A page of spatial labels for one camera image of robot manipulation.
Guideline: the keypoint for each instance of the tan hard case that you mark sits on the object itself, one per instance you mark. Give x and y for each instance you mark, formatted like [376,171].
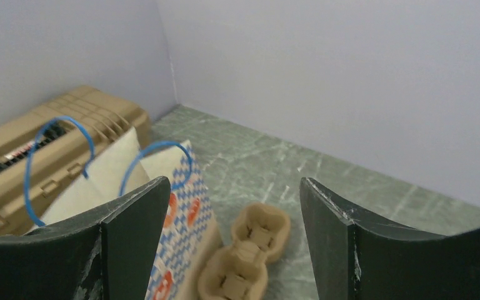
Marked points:
[45,150]

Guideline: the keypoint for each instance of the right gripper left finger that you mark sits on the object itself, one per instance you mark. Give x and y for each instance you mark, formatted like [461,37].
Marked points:
[104,253]

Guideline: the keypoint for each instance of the patterned paper bag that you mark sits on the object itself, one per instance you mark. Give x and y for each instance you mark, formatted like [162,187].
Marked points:
[189,229]

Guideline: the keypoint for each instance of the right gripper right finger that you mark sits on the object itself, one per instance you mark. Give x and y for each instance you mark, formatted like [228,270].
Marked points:
[358,254]

